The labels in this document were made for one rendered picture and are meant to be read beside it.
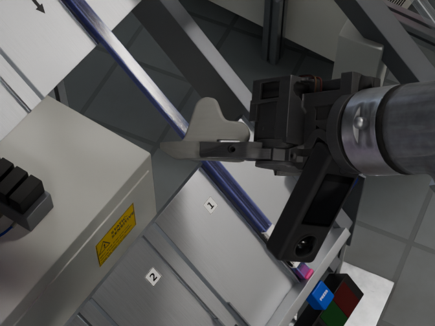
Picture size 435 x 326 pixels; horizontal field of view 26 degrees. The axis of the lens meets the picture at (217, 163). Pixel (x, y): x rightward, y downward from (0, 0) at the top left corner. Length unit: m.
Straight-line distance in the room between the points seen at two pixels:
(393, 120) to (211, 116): 0.21
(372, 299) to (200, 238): 0.93
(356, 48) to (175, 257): 0.38
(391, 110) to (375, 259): 1.26
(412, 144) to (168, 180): 1.38
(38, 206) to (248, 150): 0.50
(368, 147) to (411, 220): 1.30
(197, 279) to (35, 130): 0.45
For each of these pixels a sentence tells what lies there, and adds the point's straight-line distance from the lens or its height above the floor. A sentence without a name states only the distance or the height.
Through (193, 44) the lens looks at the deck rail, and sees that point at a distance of 1.07.
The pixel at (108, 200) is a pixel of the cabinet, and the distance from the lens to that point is 1.32.
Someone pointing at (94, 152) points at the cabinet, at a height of 0.62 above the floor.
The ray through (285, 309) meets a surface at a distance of 1.11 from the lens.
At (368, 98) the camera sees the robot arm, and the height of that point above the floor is 1.12.
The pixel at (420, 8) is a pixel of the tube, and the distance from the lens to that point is 1.19.
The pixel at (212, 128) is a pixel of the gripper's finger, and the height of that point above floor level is 1.02.
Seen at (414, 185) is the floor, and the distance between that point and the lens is 2.12.
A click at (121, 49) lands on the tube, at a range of 1.02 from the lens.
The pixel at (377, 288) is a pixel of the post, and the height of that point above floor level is 0.01.
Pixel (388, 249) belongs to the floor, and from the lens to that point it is 2.02.
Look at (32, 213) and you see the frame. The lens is 1.29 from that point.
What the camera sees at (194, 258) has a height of 0.81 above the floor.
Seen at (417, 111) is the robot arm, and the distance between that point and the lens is 0.74.
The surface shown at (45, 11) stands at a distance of 1.00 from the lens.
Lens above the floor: 1.73
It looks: 55 degrees down
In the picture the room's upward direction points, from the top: straight up
